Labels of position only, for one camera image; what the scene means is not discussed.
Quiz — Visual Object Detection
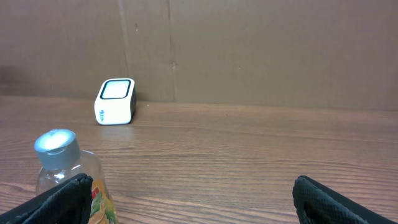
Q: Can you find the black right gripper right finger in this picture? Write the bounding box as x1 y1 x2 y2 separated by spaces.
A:
292 175 396 224

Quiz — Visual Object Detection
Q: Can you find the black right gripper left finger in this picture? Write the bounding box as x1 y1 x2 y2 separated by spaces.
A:
1 173 93 224

